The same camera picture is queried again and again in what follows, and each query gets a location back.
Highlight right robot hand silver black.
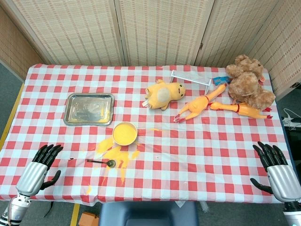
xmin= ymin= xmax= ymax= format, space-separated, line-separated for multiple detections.
xmin=250 ymin=141 xmax=301 ymax=203

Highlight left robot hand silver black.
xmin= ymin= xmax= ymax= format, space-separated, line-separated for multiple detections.
xmin=15 ymin=144 xmax=64 ymax=196

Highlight black spoon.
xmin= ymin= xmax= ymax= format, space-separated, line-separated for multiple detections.
xmin=86 ymin=159 xmax=117 ymax=168

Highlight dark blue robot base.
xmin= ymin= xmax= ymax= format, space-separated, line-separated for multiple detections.
xmin=98 ymin=201 xmax=199 ymax=226

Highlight silver metal tray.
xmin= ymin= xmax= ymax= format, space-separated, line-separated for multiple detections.
xmin=63 ymin=93 xmax=115 ymax=127

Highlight off-white bowl yellow powder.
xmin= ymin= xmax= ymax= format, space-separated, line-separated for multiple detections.
xmin=112 ymin=121 xmax=138 ymax=146

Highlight black box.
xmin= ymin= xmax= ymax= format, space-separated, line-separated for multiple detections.
xmin=283 ymin=126 xmax=301 ymax=165

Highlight orange box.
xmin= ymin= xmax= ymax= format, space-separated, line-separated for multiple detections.
xmin=79 ymin=211 xmax=101 ymax=226

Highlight yellow rubber chicken toy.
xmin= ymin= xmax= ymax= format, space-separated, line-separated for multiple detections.
xmin=209 ymin=101 xmax=273 ymax=120
xmin=173 ymin=82 xmax=228 ymax=123

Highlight spilled yellow powder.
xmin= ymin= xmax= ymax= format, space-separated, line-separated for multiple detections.
xmin=86 ymin=128 xmax=165 ymax=195

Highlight red white checkered tablecloth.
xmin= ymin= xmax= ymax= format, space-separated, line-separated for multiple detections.
xmin=0 ymin=63 xmax=294 ymax=204

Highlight brown teddy bear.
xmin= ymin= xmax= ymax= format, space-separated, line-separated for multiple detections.
xmin=225 ymin=54 xmax=276 ymax=111

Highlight small blue toy car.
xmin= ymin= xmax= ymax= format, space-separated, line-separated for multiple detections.
xmin=213 ymin=76 xmax=230 ymax=85

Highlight white clear plastic rack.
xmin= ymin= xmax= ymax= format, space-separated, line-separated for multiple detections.
xmin=171 ymin=69 xmax=212 ymax=95

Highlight yellow plush toy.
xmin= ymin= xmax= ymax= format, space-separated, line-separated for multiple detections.
xmin=144 ymin=79 xmax=186 ymax=111

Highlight woven folding screen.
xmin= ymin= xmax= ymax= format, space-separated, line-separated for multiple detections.
xmin=0 ymin=0 xmax=301 ymax=99

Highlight black strap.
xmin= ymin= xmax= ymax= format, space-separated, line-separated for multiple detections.
xmin=44 ymin=202 xmax=54 ymax=218

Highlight white cables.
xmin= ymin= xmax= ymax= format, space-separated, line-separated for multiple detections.
xmin=281 ymin=108 xmax=301 ymax=130

